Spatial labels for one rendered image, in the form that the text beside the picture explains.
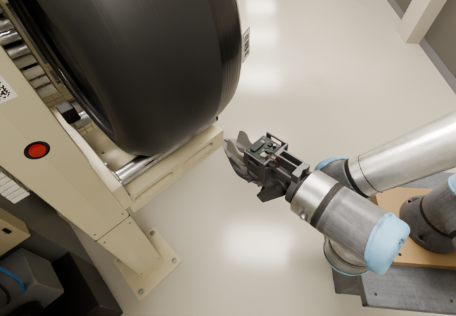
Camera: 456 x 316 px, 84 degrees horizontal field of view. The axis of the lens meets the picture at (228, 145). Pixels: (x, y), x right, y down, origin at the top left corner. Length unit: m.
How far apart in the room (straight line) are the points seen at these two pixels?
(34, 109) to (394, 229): 0.64
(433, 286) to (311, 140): 1.23
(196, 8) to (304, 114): 1.83
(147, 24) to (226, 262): 1.31
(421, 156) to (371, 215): 0.15
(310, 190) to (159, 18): 0.35
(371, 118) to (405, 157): 1.85
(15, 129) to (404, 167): 0.71
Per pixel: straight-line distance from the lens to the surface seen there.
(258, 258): 1.53
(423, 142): 0.53
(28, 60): 1.01
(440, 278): 1.11
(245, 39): 0.54
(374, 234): 0.43
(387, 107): 2.55
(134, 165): 0.71
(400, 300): 1.02
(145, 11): 0.40
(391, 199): 1.10
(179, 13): 0.43
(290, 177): 0.46
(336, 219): 0.44
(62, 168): 0.70
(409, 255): 1.04
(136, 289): 1.55
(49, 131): 0.63
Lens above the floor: 1.47
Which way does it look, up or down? 51 degrees down
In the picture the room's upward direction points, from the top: straight up
